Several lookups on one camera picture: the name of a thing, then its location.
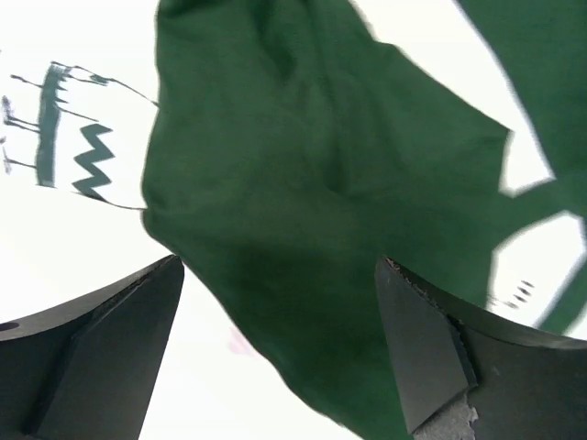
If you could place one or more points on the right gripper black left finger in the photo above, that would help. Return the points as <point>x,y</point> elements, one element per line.
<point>86,369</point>

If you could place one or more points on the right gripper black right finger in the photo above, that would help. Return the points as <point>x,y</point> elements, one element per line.
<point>464,373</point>

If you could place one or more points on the white and green raglan t-shirt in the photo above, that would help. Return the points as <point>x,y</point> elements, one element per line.
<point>280,150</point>

